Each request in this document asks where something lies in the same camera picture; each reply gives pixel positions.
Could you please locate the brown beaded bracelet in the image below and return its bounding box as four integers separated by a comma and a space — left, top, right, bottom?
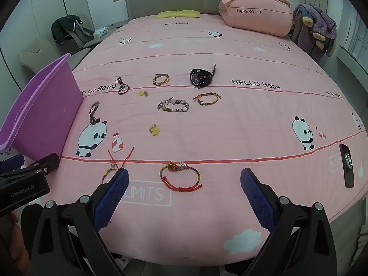
152, 74, 170, 86

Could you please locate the person's left hand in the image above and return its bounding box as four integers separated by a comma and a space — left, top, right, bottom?
0, 211, 31, 276

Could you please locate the purple clothes pile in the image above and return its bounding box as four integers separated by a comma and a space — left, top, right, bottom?
292, 3, 337, 64

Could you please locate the purple plastic basin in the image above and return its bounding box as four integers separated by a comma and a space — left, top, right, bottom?
0, 53, 84, 161

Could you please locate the folded pink duvet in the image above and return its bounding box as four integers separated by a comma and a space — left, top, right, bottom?
207, 0, 294, 37

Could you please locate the empty beige lounge chair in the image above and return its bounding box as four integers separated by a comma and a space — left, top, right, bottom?
19, 39, 92, 72

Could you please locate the gold brown cord bracelet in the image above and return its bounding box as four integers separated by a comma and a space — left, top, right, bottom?
193, 92, 222, 106

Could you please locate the mixed stone bead bracelet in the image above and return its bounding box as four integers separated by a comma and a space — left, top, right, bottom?
157, 98, 190, 112

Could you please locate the white wardrobe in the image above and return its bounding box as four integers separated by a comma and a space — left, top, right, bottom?
0, 0, 87, 98

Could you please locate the beige chair with clothes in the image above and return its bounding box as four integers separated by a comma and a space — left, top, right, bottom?
51, 14, 121, 55

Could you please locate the dark cord bracelet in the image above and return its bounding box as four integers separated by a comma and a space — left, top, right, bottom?
115, 77, 130, 95

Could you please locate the yellow pillow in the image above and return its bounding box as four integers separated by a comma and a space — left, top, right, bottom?
156, 10, 201, 18

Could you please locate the black fitness band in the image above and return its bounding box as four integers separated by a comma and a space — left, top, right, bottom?
339, 143, 355, 188

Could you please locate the grey striped garment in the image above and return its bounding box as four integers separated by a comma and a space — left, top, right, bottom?
73, 20, 95, 38

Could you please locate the red bracelet with amber charm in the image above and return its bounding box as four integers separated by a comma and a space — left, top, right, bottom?
159, 161, 203, 193

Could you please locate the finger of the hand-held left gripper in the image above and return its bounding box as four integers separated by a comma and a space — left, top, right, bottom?
29, 154, 60, 176
0, 154, 25, 174

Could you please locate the pink printed bedsheet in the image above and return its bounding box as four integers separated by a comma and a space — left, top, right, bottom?
59, 13, 368, 268

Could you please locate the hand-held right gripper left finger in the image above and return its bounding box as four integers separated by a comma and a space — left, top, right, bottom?
30, 167, 130, 276

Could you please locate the black wrist watch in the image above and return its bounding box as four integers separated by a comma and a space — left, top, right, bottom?
190, 64, 217, 87

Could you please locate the thin red string bracelet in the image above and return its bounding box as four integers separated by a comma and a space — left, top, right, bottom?
101, 147, 135, 183

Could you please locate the dark green jacket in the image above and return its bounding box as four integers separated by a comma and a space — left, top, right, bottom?
51, 14, 84, 45

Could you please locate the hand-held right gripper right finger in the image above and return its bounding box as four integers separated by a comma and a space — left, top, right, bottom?
240, 167, 337, 276

